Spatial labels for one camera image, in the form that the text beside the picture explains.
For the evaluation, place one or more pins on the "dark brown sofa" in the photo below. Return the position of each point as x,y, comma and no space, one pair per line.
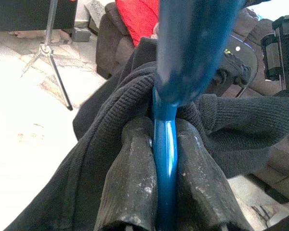
110,53

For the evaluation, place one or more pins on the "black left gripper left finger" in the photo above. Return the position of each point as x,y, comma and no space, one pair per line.
130,180

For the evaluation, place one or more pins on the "black garment red collar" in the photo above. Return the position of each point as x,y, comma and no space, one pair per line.
110,101

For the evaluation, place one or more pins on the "silver clothes rack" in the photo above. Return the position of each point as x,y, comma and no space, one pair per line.
50,24

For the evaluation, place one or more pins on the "grey extension socket box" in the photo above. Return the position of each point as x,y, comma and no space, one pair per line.
81,34

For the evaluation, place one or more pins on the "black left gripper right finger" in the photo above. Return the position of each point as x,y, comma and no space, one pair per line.
202,180

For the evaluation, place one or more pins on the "grey lace covered side table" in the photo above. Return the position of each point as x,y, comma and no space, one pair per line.
95,9

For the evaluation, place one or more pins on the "red cushion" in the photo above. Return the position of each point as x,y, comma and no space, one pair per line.
139,19

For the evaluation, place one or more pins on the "blue plastic hanger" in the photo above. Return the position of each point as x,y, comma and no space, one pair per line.
165,149

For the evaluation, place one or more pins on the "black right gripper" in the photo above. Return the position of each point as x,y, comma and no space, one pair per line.
272,55

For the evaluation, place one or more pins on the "black tv console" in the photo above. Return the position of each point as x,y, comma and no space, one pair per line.
19,14

